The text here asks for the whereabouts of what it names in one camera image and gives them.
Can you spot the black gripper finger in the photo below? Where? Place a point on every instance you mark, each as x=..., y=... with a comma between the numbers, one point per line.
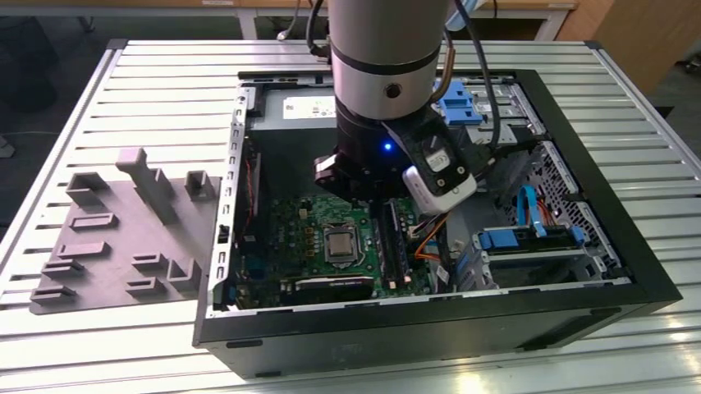
x=327, y=172

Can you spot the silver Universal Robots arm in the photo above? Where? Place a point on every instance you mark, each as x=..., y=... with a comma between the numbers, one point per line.
x=383, y=33

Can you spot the grey power supply unit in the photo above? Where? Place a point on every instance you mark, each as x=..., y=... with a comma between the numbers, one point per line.
x=290, y=156

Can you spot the black CPU socket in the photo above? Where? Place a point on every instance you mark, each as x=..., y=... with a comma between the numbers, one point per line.
x=341, y=226

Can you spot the green motherboard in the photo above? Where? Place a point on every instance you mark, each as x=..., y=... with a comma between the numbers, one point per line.
x=284, y=230

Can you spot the black case fan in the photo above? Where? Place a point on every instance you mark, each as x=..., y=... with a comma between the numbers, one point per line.
x=263, y=221

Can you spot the silver CPU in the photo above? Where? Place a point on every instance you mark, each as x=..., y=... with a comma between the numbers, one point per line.
x=341, y=245

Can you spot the blue drive latch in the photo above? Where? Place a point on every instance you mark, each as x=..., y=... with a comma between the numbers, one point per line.
x=465, y=115

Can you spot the metal drive cage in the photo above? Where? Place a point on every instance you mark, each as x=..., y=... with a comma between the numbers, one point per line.
x=511, y=133

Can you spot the black graphics card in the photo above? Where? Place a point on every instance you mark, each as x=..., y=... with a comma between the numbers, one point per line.
x=329, y=291

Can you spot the hard disk in blue carrier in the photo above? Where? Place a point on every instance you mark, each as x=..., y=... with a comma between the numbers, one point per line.
x=498, y=240

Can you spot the grey parts rack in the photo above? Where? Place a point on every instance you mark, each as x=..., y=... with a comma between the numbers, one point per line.
x=126, y=246

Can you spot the black PC case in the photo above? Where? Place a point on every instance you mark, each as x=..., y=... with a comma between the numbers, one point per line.
x=383, y=340

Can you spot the metal disk bay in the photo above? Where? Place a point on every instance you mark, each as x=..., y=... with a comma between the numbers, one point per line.
x=539, y=256

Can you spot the wooden cabinet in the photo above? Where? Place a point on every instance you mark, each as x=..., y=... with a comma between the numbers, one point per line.
x=641, y=37

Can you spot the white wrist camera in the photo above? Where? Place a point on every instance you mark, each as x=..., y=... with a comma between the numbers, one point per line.
x=438, y=197

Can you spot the white desk frame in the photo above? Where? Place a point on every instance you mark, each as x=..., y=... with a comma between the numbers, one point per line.
x=554, y=24

